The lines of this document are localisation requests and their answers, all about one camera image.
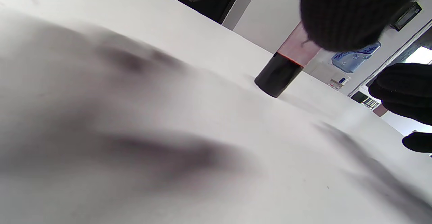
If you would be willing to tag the small white blue box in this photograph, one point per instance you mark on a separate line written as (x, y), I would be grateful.
(340, 82)

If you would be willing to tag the person's left hand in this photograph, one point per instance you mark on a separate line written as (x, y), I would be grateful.
(347, 11)

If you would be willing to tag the blue white plastic pack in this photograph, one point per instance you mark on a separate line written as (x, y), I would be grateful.
(354, 59)

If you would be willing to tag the person's right hand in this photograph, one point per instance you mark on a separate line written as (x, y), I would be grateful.
(405, 89)

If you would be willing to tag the black wall-mounted device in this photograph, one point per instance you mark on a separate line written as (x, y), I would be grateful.
(406, 16)

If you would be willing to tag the clear soy sauce bottle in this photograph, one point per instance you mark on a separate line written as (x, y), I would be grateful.
(278, 75)

